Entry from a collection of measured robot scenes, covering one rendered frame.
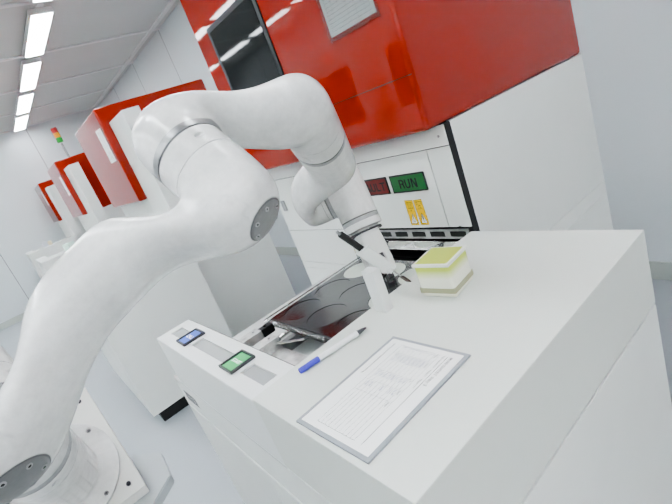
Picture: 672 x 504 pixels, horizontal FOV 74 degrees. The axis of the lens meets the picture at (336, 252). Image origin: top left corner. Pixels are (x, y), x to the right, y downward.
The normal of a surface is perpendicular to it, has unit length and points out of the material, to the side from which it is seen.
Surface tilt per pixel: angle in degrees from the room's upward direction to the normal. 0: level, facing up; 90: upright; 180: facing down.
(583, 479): 90
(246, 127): 122
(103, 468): 45
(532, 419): 90
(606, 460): 90
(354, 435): 0
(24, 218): 90
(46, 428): 115
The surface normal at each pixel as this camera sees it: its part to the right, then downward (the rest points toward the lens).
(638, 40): -0.72, 0.45
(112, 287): 0.48, 0.29
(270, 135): -0.01, 0.90
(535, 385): 0.60, 0.03
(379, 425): -0.35, -0.89
